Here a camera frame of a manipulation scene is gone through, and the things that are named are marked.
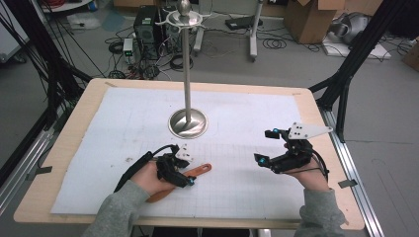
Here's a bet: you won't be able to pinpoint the black flat floor device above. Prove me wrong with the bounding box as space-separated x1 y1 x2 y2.
224 15 265 32

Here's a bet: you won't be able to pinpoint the wooden rice spoon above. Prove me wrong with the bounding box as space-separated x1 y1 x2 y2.
145 163 212 203

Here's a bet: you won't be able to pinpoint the black tape piece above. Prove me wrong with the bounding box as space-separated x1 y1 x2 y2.
25 165 53 181
337 179 359 190

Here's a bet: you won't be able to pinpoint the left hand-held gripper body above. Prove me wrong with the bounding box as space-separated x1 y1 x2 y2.
155 143 195 181

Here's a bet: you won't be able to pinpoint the black sleeved gripper cable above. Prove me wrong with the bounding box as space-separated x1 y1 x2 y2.
113 143 181 194

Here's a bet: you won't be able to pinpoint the white grid paper mat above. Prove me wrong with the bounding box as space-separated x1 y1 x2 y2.
49 86 306 220

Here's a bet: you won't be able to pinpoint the metal stand with round base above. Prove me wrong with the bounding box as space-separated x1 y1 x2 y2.
154 0 210 140

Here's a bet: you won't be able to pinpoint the small grey power supply box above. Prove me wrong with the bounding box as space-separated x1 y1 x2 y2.
122 38 134 57

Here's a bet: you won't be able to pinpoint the grey metal floor stand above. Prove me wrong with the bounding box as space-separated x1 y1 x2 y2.
192 0 265 63

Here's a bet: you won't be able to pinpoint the person's left hand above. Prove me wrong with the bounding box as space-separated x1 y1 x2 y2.
130 160 176 198

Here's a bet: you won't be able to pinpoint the grey rounded machine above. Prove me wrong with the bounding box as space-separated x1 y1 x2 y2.
328 12 371 44

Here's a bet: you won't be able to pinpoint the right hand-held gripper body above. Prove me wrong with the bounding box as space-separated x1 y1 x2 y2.
271 121 334 175

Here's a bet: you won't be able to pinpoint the black computer tower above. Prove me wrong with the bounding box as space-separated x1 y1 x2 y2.
132 4 160 61

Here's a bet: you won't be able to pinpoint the large cardboard box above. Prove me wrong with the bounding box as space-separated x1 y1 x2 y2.
284 0 348 45

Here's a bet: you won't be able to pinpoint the grey-fronted computer tower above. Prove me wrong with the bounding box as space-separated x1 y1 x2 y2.
157 6 186 51

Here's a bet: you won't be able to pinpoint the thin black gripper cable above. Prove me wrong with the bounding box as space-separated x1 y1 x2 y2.
282 148 331 183

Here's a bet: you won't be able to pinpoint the black frame struts with cables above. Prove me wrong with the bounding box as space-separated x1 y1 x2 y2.
0 0 94 186

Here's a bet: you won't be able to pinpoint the person's right hand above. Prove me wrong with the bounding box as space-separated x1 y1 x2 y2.
284 141 331 193

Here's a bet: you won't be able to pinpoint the coiled black floor cable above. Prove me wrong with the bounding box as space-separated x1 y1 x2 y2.
262 37 289 51

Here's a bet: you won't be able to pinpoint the aluminium rail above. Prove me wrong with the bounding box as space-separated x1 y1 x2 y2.
0 127 56 216
319 108 385 237

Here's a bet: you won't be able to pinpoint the white floor board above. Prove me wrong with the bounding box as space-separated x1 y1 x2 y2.
321 32 393 61

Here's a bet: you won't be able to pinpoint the white round platform, red cables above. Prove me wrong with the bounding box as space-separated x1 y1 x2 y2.
41 0 95 14

